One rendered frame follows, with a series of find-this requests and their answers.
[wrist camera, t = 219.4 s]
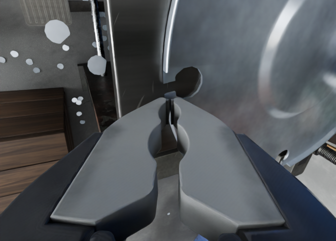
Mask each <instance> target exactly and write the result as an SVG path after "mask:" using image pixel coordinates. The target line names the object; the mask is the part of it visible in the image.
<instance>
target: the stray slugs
mask: <svg viewBox="0 0 336 241"><path fill-rule="evenodd" d="M44 31H45V34H46V36H47V38H49V39H50V40H51V41H52V42H54V43H57V44H61V43H62V42H63V41H64V40H65V39H66V38H67V37H68V36H69V35H70V31H69V28H68V26H67V25H66V24H65V23H64V22H62V21H59V20H57V19H56V20H50V21H49V22H48V23H47V24H46V25H45V30H44ZM106 63H107V61H106V59H104V58H103V57H102V56H99V55H95V56H92V57H91V58H90V59H89V60H88V64H87V66H88V69H89V71H90V72H92V73H93V74H94V75H101V74H104V73H105V71H106Z"/></svg>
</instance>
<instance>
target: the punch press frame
mask: <svg viewBox="0 0 336 241"><path fill-rule="evenodd" d="M89 3H90V10H91V16H92V23H93V30H94V37H95V44H96V50H97V55H98V56H102V57H103V58H104V59H105V51H104V43H103V35H102V28H101V20H100V12H99V4H98V0H89ZM107 75H108V74H107V66H106V67H105V73H103V74H101V75H100V76H102V77H105V76H107Z"/></svg>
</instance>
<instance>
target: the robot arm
mask: <svg viewBox="0 0 336 241"><path fill-rule="evenodd" d="M169 117H170V118H171V125H174V127H175V128H176V129H177V150H178V151H179V152H180V153H181V154H182V156H183V158H182V160H181V161H180V163H179V178H178V203H179V216H180V219H181V221H182V223H183V224H184V225H185V226H187V227H188V228H190V229H192V230H193V231H195V232H196V233H198V234H199V235H201V236H202V237H204V238H206V239H207V240H208V241H336V218H335V216H334V215H333V214H332V213H331V212H330V211H329V209H328V208H327V207H326V206H325V205H324V204H323V203H322V202H321V201H320V200H319V199H318V198H317V197H316V196H315V195H314V194H313V193H312V192H311V191H310V190H309V189H308V188H307V187H306V186H305V185H304V184H303V183H302V182H301V181H300V180H298V179H297V178H296V177H295V176H294V175H293V174H291V173H290V172H289V171H288V170H287V169H286V168H284V167H283V166H282V165H281V164H280V163H278V162H277V161H276V160H275V159H274V158H272V157H271V156H270V155H269V154H268V153H267V152H265V151H264V150H263V149H262V148H261V147H259V146H258V145H257V144H256V143H255V142H254V141H252V140H251V139H250V138H249V137H248V136H246V135H245V134H244V133H239V134H236V133H235V132H234V131H233V130H232V129H231V128H230V127H228V126H227V125H226V124H225V123H224V122H222V121H221V120H220V119H218V118H217V117H215V116H214V115H212V114H210V113H208V112H207V111H205V110H203V109H201V108H199V107H197V106H195V105H193V104H191V103H190V102H188V101H186V100H184V99H182V98H180V97H176V98H174V99H166V98H164V97H160V98H157V99H155V100H153V101H151V102H149V103H147V104H145V105H143V106H141V107H139V108H138V109H136V110H134V111H132V112H130V113H128V114H126V115H124V116H123V117H121V118H120V119H118V120H117V121H115V122H114V123H113V124H111V125H110V126H109V127H108V128H107V129H105V130H104V131H103V132H94V133H93V134H92V135H90V136H89V137H88V138H87V139H85V140H84V141H83V142H82V143H80V144H79V145H78V146H77V147H75V148H74V149H73V150H72V151H70V152H69V153H68V154H67V155H65V156H64V157H63V158H62V159H60V160H59V161H58V162H57V163H55V164H54V165H53V166H52V167H50V168H49V169H48V170H47V171H45V172H44V173H43V174H42V175H40V176H39V177H38V178H37V179H36V180H34V181H33V182H32V183H31V184H30V185H29V186H28V187H27V188H25V189H24V190H23V191H22V192H21V193H20V194H19V195H18V196H17V197H16V198H15V199H14V200H13V201H12V202H11V203H10V204H9V206H8V207H7V208H6V209H5V210H4V211H3V212H2V213H1V214H0V241H126V239H127V238H128V237H129V236H131V235H133V234H135V233H136V232H138V231H140V230H141V229H143V228H145V227H147V226H148V225H150V224H151V223H152V222H153V220H154V219H155V216H156V209H157V200H158V178H157V162H156V160H155V159H154V157H155V156H156V154H157V153H158V152H159V151H160V150H161V148H162V132H161V131H162V129H163V128H164V127H165V126H166V125H168V124H169Z"/></svg>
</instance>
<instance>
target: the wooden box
mask: <svg viewBox="0 0 336 241"><path fill-rule="evenodd" d="M74 148H75V145H74V140H73V134H72V129H71V123H70V117H69V112H68V106H67V100H66V95H65V92H64V88H63V87H55V88H41V89H26V90H12V91H0V214H1V213H2V212H3V211H4V210H5V209H6V208H7V207H8V206H9V204H10V203H11V202H12V201H13V200H14V199H15V198H16V197H17V196H18V195H19V194H20V193H21V192H22V191H23V190H24V189H26V188H27V187H28V186H29V185H30V184H31V183H32V182H33V181H34V180H36V179H37V178H38V177H39V176H40V175H42V174H43V173H44V172H45V171H47V170H48V169H49V168H50V167H52V166H53V165H54V164H55V163H57V162H58V161H59V160H60V159H62V158H63V157H64V156H65V155H67V154H68V153H69V152H70V151H72V150H73V149H74Z"/></svg>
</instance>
